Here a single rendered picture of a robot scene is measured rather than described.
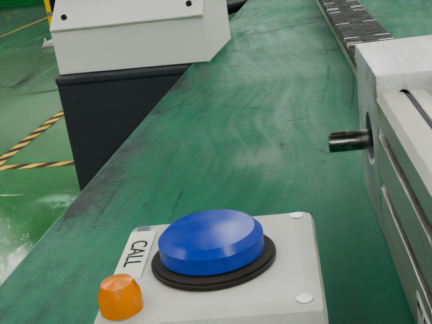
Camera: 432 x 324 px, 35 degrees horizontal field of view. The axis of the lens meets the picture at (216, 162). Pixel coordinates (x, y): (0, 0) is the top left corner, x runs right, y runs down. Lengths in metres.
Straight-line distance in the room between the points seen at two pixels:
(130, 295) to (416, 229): 0.12
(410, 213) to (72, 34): 0.75
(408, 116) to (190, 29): 0.63
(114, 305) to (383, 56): 0.24
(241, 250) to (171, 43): 0.72
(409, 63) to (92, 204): 0.25
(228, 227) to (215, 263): 0.02
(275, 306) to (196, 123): 0.44
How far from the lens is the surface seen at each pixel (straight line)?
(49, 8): 6.85
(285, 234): 0.28
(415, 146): 0.29
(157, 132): 0.65
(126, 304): 0.24
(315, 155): 0.53
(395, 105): 0.35
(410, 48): 0.42
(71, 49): 1.00
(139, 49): 0.96
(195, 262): 0.24
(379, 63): 0.39
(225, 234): 0.25
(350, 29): 0.85
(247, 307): 0.23
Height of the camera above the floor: 0.96
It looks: 20 degrees down
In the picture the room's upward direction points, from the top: 8 degrees counter-clockwise
